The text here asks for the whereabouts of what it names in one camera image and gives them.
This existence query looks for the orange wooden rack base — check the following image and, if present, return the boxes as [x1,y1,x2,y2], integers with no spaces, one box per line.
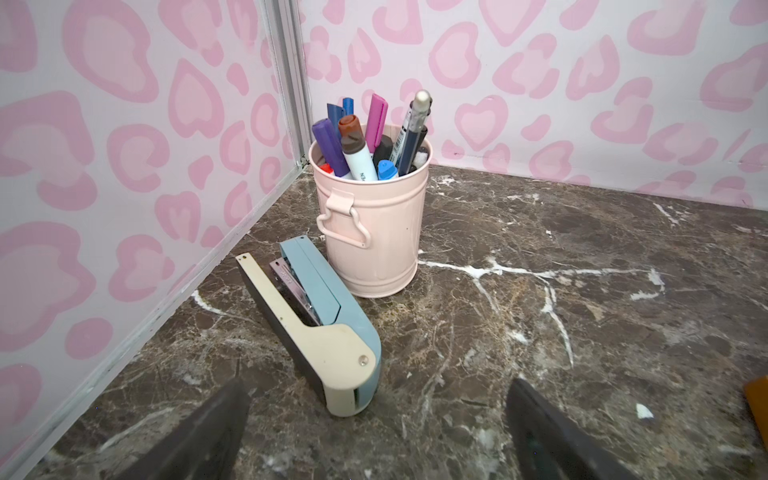
[743,376,768,448]

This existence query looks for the purple marker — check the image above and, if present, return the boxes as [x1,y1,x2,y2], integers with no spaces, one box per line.
[312,118,352,179]

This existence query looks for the blue pen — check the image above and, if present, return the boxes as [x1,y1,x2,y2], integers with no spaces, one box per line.
[326,97,354,137]

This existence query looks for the silver tipped pen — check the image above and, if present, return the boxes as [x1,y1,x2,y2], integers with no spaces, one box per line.
[390,90,432,177]

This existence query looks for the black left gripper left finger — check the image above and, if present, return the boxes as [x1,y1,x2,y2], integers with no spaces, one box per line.
[119,378,250,479]

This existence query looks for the cream and blue stapler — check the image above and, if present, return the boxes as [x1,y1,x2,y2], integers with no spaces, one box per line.
[236,236,382,417]

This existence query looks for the magenta marker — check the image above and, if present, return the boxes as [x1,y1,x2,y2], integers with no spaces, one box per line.
[365,93,389,153]

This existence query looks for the pink metal pen bucket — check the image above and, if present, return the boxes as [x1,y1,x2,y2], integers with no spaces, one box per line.
[307,140,433,298]

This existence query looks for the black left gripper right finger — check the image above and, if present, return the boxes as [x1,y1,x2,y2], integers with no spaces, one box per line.
[505,378,636,480]

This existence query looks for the white marker brown cap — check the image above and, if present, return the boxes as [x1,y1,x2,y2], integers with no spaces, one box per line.
[338,115,378,182]

